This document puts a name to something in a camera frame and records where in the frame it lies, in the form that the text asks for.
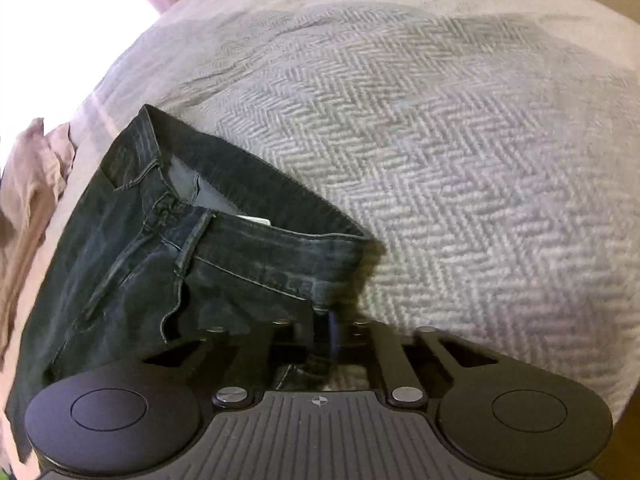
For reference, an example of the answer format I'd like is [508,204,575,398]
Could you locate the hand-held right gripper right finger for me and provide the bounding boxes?
[330,310,506,407]

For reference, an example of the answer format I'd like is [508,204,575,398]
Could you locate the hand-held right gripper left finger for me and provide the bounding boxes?
[142,309,332,407]

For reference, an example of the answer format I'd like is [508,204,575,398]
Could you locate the dark blue denim pants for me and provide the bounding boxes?
[5,104,388,463]

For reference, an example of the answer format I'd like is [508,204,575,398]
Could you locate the pink crumpled cloth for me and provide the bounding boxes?
[0,117,78,356]

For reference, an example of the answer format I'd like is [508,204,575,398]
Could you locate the bright window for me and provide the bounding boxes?
[0,0,162,166]

